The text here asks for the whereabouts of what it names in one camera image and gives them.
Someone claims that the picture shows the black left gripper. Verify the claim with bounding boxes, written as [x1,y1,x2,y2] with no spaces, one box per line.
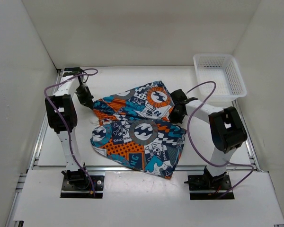
[74,85,93,108]

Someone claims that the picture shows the colourful patterned shorts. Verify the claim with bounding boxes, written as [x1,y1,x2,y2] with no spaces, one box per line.
[90,81,186,179]

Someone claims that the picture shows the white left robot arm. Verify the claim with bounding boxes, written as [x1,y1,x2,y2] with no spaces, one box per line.
[44,71,95,191]

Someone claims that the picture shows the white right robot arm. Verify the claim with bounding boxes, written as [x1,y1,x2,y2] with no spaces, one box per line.
[169,97,247,189]

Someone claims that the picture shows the white plastic mesh basket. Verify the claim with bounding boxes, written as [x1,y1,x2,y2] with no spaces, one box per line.
[193,53,247,104]

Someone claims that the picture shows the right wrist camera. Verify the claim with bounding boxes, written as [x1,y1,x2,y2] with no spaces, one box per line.
[170,89,198,105]

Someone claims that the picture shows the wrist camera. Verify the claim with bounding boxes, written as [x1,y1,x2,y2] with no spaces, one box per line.
[62,67,84,77]
[170,89,198,105]

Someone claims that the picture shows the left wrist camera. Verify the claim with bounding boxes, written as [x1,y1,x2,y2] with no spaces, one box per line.
[62,67,84,77]

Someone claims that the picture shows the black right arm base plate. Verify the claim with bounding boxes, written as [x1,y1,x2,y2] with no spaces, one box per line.
[184,175,234,201]

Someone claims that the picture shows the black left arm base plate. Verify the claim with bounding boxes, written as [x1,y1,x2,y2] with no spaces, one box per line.
[60,171,105,199]

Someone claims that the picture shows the aluminium frame rail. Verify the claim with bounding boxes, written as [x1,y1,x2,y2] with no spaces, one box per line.
[12,67,284,227]

